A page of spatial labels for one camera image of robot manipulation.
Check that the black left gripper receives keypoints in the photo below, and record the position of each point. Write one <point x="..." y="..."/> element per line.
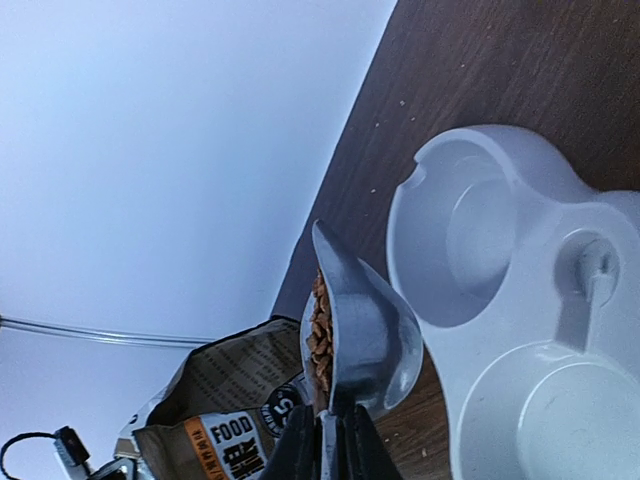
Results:
<point x="118" y="469"/>

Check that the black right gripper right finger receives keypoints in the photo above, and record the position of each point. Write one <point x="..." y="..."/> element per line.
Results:
<point x="362" y="454"/>

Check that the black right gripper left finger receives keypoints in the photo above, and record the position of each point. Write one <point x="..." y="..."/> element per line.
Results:
<point x="297" y="453"/>

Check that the brown dog food bag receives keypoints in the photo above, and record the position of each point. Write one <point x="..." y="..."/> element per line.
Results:
<point x="224" y="409"/>

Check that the metal spoon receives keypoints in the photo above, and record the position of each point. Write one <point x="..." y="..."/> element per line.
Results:
<point x="378" y="351"/>

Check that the white double pet bowl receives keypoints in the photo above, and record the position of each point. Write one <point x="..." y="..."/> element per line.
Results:
<point x="525" y="283"/>

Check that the brown kibble in bowl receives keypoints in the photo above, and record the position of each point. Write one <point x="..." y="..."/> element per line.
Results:
<point x="320" y="341"/>

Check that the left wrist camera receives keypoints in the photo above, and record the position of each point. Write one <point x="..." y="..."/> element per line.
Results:
<point x="73" y="455"/>

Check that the left aluminium corner post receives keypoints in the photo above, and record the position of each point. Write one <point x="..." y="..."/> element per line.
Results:
<point x="104" y="336"/>

